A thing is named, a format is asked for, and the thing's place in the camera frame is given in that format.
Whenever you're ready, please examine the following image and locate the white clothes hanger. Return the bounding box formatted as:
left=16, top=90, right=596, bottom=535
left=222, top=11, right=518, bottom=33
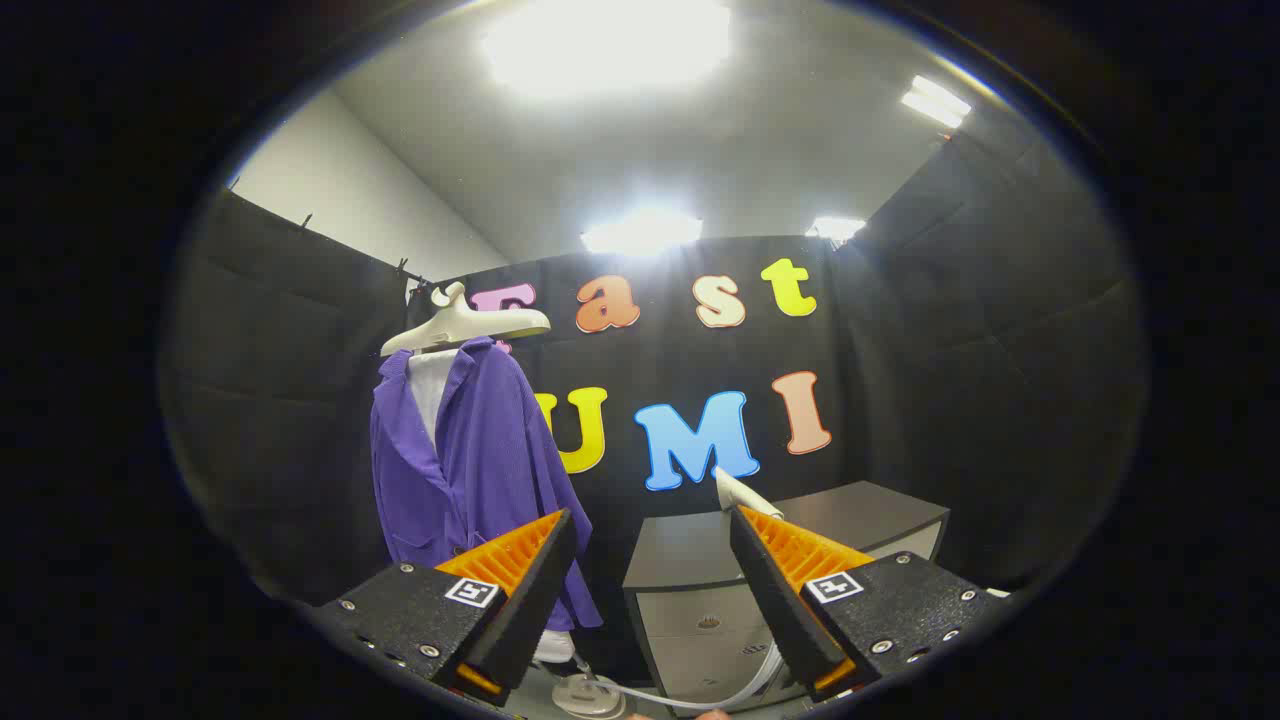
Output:
left=380, top=282, right=552, bottom=357

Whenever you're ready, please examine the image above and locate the purple jacket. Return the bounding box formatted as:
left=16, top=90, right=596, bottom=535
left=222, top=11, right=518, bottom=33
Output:
left=370, top=337, right=604, bottom=633

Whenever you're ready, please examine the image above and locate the white steamer hose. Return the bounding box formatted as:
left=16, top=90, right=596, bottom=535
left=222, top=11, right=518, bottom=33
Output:
left=575, top=640, right=786, bottom=713

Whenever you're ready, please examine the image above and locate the large ceiling light panel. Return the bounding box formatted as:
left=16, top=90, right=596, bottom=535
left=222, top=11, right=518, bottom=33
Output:
left=482, top=0, right=733, bottom=99

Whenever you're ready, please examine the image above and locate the white steamer base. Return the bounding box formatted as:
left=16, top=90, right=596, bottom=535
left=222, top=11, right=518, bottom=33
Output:
left=552, top=672, right=627, bottom=720

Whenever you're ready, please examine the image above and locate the grey cabinet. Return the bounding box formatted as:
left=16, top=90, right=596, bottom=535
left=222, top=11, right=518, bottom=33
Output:
left=622, top=480, right=951, bottom=706

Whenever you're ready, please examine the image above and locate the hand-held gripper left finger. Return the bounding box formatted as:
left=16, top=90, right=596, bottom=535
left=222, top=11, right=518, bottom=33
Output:
left=318, top=508, right=578, bottom=709

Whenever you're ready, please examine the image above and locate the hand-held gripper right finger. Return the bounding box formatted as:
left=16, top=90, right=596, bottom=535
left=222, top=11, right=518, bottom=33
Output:
left=728, top=503, right=1011, bottom=704

